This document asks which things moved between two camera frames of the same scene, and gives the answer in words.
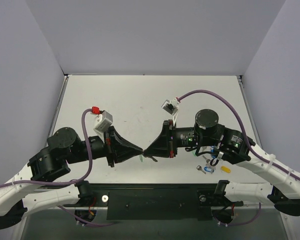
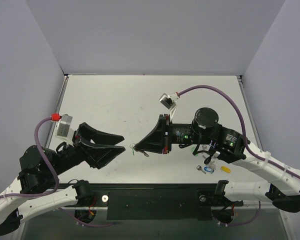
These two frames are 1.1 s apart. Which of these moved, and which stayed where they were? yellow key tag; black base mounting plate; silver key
Moved: silver key
Stayed: black base mounting plate; yellow key tag
